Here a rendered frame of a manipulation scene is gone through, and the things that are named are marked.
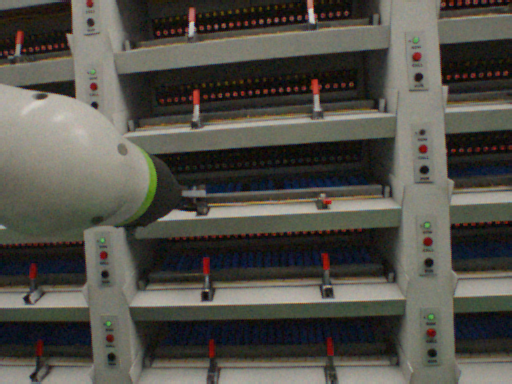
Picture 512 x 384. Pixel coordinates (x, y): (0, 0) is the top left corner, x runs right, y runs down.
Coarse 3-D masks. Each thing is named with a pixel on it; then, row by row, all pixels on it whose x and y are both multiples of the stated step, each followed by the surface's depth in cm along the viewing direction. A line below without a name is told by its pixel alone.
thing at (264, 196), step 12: (240, 192) 68; (252, 192) 67; (264, 192) 67; (276, 192) 66; (288, 192) 66; (300, 192) 65; (312, 192) 65; (336, 192) 65; (348, 192) 65; (360, 192) 64; (372, 192) 64; (216, 204) 66; (240, 204) 66
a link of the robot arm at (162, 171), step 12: (156, 168) 31; (168, 168) 35; (168, 180) 34; (156, 192) 31; (168, 192) 34; (156, 204) 32; (168, 204) 35; (144, 216) 31; (156, 216) 34; (132, 228) 33
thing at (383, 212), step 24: (264, 168) 78; (288, 168) 77; (312, 168) 77; (336, 168) 76; (360, 168) 76; (384, 168) 67; (384, 192) 63; (168, 216) 65; (192, 216) 64; (216, 216) 63; (240, 216) 62; (264, 216) 62; (288, 216) 61; (312, 216) 61; (336, 216) 61; (360, 216) 61; (384, 216) 60
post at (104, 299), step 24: (72, 0) 65; (120, 0) 68; (144, 0) 82; (120, 24) 68; (144, 24) 81; (96, 48) 64; (144, 72) 80; (120, 96) 67; (144, 96) 79; (120, 240) 64; (144, 240) 75; (120, 264) 65; (96, 288) 65; (120, 288) 65; (96, 312) 65; (120, 312) 65; (96, 336) 65; (120, 336) 65; (144, 336) 71; (96, 360) 65
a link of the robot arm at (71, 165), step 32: (0, 96) 19; (32, 96) 20; (64, 96) 21; (0, 128) 17; (32, 128) 18; (64, 128) 19; (96, 128) 20; (0, 160) 17; (32, 160) 17; (64, 160) 18; (96, 160) 20; (128, 160) 23; (0, 192) 17; (32, 192) 18; (64, 192) 18; (96, 192) 20; (128, 192) 25; (0, 224) 19; (32, 224) 19; (64, 224) 20; (96, 224) 23
